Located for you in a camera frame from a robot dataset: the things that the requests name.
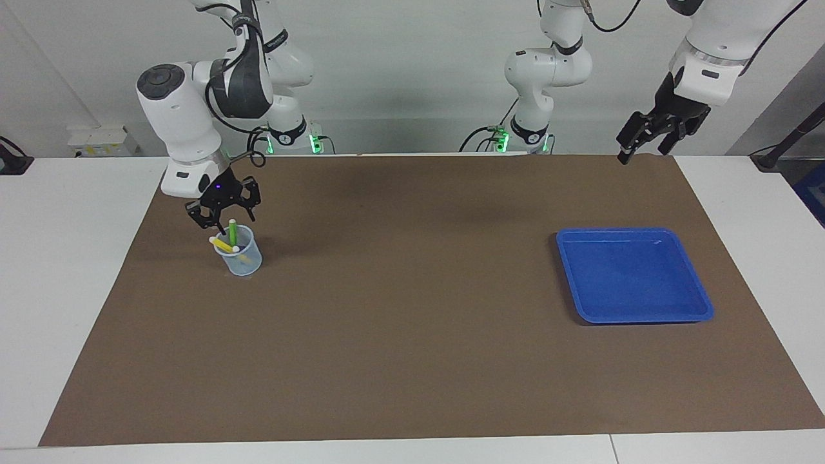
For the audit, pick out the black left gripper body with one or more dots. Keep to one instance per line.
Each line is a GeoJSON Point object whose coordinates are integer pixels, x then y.
{"type": "Point", "coordinates": [673, 113]}

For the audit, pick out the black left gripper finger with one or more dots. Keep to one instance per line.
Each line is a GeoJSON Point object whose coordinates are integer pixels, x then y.
{"type": "Point", "coordinates": [628, 145]}
{"type": "Point", "coordinates": [670, 143]}

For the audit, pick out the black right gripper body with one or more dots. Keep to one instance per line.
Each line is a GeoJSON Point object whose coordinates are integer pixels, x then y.
{"type": "Point", "coordinates": [222, 193]}

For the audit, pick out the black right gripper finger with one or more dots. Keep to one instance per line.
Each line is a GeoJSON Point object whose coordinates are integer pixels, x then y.
{"type": "Point", "coordinates": [251, 209]}
{"type": "Point", "coordinates": [207, 222]}

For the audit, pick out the yellow marker pen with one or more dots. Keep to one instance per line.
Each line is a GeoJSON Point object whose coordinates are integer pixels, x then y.
{"type": "Point", "coordinates": [222, 244]}

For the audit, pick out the green marker pen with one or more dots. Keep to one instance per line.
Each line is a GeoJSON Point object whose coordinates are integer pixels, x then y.
{"type": "Point", "coordinates": [232, 232]}

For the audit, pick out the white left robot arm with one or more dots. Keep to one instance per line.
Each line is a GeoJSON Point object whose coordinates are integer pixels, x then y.
{"type": "Point", "coordinates": [715, 51]}

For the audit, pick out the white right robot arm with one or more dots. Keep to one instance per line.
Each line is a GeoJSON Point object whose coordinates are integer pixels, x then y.
{"type": "Point", "coordinates": [187, 109]}

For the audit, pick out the translucent plastic cup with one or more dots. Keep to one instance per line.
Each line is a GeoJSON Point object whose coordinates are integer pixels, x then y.
{"type": "Point", "coordinates": [248, 265]}

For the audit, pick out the black stand with pole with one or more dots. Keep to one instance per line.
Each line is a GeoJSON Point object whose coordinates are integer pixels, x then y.
{"type": "Point", "coordinates": [770, 158]}

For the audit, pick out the white power strip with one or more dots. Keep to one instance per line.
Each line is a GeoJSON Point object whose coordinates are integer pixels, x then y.
{"type": "Point", "coordinates": [103, 142]}

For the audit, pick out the blue plastic tray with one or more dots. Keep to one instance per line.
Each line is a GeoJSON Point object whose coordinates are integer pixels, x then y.
{"type": "Point", "coordinates": [631, 277]}

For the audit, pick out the blue crate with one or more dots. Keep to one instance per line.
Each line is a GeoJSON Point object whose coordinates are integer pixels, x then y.
{"type": "Point", "coordinates": [813, 193]}

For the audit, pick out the brown table mat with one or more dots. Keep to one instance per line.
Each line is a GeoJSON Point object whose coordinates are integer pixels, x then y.
{"type": "Point", "coordinates": [412, 322]}

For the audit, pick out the black clamp base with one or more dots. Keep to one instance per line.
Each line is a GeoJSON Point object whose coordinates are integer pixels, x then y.
{"type": "Point", "coordinates": [13, 164]}

